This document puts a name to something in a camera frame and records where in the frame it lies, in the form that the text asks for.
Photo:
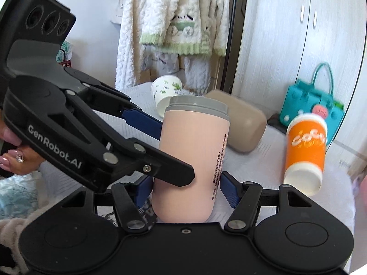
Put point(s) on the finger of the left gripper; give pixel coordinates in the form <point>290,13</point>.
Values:
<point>103,98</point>
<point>134,155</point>

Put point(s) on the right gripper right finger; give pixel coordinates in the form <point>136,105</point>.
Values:
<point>244,198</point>

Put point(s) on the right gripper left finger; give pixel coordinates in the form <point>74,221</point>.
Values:
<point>132,207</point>

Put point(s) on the pink tumbler cup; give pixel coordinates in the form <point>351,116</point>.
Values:
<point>195,130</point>

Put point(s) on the white green-print paper cup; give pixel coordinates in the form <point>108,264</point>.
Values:
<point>162,89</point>

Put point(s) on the tan plastic cup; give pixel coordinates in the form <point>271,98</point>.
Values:
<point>247,123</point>

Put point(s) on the orange coco paper cup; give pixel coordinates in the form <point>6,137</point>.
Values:
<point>305,153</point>

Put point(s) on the left hand pink nails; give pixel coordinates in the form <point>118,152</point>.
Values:
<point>20,160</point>

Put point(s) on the white canvas tote bag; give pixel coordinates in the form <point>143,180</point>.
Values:
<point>116,14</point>

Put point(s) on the white fluffy robe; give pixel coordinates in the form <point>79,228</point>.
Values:
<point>130,51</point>

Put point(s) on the teal felt handbag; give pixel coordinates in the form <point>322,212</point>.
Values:
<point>303,97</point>

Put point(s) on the white green-trim fluffy jacket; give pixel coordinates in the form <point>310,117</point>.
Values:
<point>187,27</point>

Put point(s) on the grey wardrobe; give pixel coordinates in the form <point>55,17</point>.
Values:
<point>284,40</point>

